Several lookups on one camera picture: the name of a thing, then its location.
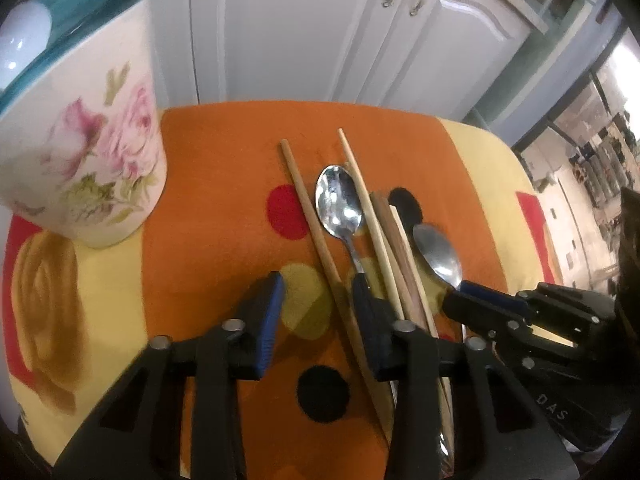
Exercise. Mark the orange yellow printed blanket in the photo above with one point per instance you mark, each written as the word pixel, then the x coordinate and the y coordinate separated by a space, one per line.
pixel 210 210

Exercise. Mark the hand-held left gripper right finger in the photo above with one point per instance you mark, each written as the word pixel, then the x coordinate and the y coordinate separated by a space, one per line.
pixel 372 330

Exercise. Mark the white cabinet door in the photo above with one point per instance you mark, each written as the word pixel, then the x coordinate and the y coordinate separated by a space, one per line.
pixel 465 35
pixel 280 25
pixel 172 35

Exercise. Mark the floral ceramic utensil cup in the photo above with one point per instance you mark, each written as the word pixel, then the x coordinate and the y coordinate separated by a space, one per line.
pixel 100 160

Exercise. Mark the brown wooden chopstick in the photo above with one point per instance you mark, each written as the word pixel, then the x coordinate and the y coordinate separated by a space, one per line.
pixel 310 215
pixel 387 230

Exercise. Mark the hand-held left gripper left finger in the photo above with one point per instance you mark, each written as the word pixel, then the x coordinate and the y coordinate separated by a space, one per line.
pixel 265 320

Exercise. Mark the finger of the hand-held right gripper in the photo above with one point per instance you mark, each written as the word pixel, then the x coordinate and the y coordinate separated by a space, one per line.
pixel 565 310
pixel 487 294

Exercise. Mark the pale wooden chopstick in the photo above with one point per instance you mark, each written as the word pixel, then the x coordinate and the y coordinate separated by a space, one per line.
pixel 407 260
pixel 360 180

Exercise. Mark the steel spoon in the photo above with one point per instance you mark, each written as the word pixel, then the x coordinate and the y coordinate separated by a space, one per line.
pixel 340 205
pixel 437 255

